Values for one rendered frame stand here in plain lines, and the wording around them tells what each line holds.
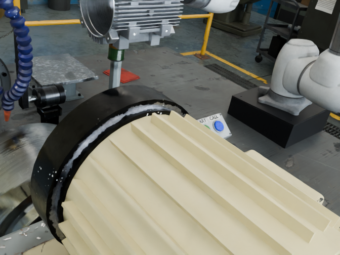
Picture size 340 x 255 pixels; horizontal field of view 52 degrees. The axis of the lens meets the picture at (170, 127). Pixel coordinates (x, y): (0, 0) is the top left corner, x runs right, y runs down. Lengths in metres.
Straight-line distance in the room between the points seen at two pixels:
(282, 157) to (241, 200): 1.17
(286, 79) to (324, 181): 0.42
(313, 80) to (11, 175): 1.10
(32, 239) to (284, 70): 1.21
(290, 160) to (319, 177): 0.12
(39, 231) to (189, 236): 0.27
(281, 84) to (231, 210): 1.28
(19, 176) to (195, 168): 0.35
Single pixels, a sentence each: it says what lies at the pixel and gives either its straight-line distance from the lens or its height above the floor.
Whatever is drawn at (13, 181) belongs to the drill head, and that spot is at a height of 1.15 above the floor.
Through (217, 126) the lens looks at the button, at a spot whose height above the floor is 1.07.
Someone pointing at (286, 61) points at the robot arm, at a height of 1.11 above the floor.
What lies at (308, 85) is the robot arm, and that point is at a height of 1.07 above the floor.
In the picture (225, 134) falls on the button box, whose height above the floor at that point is 1.05.
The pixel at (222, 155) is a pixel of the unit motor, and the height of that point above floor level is 1.36.
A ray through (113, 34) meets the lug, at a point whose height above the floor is 1.26.
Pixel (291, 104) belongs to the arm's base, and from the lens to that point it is 1.53.
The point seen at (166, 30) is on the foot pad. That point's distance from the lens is 0.92.
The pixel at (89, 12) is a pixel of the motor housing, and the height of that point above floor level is 1.27.
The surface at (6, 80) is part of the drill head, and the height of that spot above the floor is 1.05.
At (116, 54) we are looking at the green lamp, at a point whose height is 1.06.
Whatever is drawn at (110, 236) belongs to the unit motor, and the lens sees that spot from 0.28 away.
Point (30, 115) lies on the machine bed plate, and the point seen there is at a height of 0.80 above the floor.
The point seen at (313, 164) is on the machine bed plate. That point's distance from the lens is 1.45.
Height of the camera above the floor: 1.51
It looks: 30 degrees down
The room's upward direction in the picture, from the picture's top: 11 degrees clockwise
